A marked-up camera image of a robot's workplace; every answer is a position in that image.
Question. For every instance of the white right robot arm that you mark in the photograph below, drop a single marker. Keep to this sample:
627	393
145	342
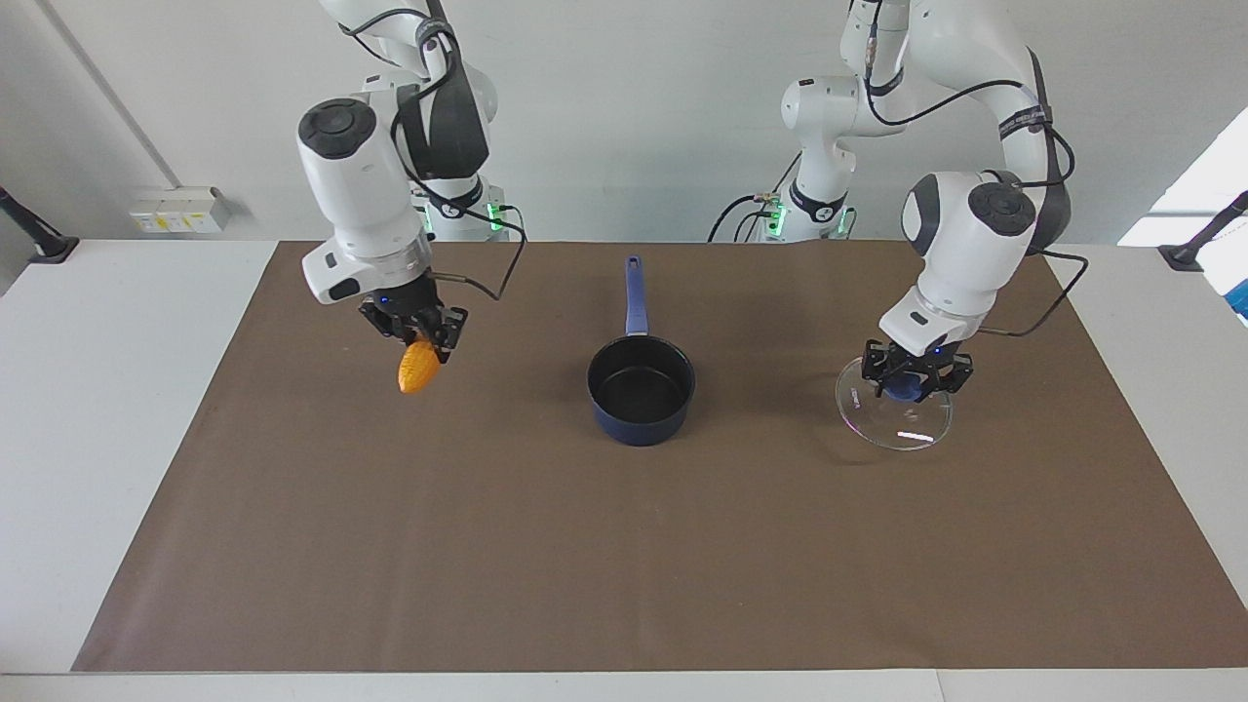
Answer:
356	195

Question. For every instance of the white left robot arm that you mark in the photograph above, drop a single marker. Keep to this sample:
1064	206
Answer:
960	244

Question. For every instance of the brown table mat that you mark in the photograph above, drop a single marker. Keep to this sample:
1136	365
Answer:
682	546

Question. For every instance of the blue box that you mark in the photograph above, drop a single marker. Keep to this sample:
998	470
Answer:
1241	300

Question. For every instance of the glass lid with blue knob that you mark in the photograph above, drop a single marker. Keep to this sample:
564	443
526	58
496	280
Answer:
897	424

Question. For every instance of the white wall socket box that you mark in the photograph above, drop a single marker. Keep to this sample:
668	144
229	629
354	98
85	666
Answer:
175	212

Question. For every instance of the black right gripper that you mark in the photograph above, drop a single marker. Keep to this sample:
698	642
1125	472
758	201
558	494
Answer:
414	312

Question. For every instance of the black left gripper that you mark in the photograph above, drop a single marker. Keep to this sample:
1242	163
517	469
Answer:
921	363

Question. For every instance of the yellow corn cob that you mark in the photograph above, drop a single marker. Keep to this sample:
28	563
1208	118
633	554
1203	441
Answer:
416	370

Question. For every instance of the black camera stand foot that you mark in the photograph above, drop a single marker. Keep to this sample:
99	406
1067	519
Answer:
1189	253
44	244

